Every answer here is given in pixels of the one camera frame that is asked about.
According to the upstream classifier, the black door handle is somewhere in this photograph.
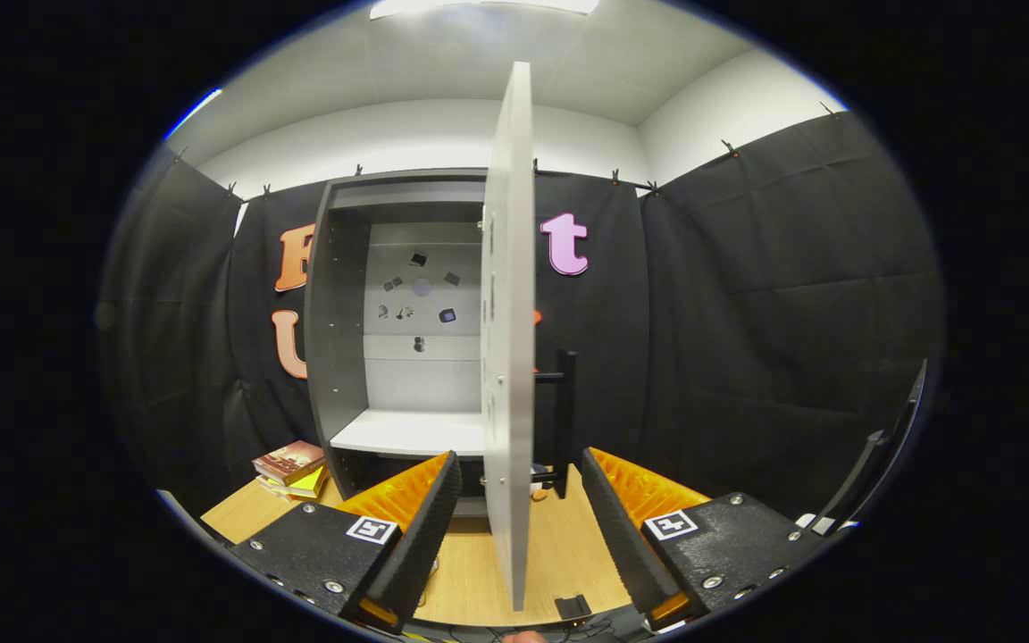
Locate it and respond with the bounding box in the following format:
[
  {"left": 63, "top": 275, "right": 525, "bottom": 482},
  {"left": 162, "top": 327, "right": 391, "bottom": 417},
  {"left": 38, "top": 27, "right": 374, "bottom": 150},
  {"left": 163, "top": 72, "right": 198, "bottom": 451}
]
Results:
[{"left": 534, "top": 350, "right": 578, "bottom": 499}]

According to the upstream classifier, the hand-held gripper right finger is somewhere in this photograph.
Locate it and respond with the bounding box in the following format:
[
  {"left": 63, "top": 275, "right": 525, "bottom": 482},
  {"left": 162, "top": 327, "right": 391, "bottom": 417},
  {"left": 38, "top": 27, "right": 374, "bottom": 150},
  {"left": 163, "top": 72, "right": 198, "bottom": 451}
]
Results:
[{"left": 580, "top": 447, "right": 824, "bottom": 630}]

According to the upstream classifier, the black backdrop cloth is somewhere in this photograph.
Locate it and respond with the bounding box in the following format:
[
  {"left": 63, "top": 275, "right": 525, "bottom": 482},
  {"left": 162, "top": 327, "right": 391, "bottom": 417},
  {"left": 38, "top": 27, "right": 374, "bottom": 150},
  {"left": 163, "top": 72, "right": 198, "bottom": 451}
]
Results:
[{"left": 99, "top": 103, "right": 944, "bottom": 528}]

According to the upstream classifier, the narrow ceiling light strip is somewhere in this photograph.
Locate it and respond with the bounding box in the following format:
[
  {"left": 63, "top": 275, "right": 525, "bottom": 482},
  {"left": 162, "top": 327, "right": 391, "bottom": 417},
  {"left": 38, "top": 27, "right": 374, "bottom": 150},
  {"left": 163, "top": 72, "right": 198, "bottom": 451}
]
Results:
[{"left": 164, "top": 88, "right": 222, "bottom": 139}]

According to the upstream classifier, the beige shoe cabinet door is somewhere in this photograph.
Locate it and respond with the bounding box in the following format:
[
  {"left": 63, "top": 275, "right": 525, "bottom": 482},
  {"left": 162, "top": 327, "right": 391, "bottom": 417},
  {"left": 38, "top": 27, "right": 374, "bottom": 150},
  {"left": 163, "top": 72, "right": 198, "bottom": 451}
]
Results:
[{"left": 480, "top": 61, "right": 538, "bottom": 613}]

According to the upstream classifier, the yellow book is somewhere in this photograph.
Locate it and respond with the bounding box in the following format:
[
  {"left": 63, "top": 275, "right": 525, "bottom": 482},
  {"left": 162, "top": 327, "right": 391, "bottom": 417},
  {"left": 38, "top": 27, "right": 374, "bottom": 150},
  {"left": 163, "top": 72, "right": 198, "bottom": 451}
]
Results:
[{"left": 257, "top": 464, "right": 330, "bottom": 503}]

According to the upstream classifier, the wide ceiling light panel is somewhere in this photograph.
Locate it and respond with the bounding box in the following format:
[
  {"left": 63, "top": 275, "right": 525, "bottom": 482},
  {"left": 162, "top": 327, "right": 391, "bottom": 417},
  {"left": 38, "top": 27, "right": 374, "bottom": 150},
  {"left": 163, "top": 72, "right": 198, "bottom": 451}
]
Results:
[{"left": 369, "top": 0, "right": 600, "bottom": 21}]

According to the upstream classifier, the brown book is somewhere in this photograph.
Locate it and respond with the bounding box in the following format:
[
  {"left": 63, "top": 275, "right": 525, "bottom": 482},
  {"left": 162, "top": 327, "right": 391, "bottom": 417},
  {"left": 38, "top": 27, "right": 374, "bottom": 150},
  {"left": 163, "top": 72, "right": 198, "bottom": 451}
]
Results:
[{"left": 252, "top": 440, "right": 326, "bottom": 488}]

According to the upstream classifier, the grey shoe cabinet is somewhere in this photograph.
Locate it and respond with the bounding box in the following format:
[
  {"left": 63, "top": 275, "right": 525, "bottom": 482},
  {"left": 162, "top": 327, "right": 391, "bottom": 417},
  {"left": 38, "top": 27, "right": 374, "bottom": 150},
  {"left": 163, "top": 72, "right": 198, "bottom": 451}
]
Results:
[{"left": 304, "top": 167, "right": 490, "bottom": 519}]

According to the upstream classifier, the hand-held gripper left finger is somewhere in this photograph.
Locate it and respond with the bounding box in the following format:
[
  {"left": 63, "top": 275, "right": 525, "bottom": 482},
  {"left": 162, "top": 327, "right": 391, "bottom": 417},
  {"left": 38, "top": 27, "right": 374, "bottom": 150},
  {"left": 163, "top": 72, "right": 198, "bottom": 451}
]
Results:
[{"left": 227, "top": 449, "right": 464, "bottom": 635}]

